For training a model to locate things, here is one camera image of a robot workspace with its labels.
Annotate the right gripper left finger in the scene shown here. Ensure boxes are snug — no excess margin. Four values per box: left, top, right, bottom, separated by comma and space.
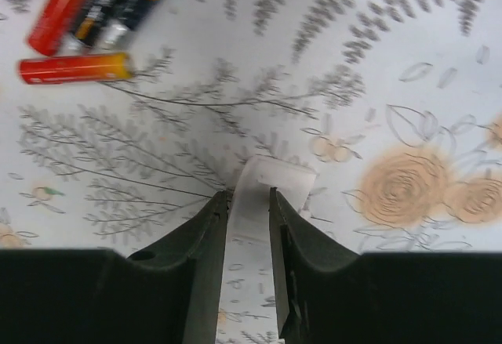
128, 191, 228, 343

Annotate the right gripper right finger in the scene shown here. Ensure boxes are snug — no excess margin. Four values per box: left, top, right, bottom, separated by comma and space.
269, 188, 359, 343

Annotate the white battery cover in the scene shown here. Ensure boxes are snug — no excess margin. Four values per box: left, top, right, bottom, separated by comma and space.
228, 154, 318, 243

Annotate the red AAA battery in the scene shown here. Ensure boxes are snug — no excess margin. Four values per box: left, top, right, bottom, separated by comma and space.
27, 0, 85, 56
18, 53, 134, 85

